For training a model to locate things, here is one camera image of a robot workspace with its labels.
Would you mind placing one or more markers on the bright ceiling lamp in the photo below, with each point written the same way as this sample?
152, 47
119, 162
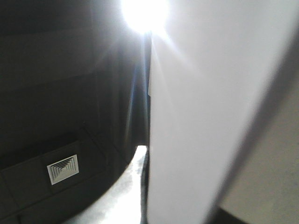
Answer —
145, 15

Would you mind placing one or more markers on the white ceiling air vent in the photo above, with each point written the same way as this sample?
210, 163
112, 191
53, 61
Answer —
63, 169

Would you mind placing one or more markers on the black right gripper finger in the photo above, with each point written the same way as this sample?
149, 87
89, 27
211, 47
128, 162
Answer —
145, 188

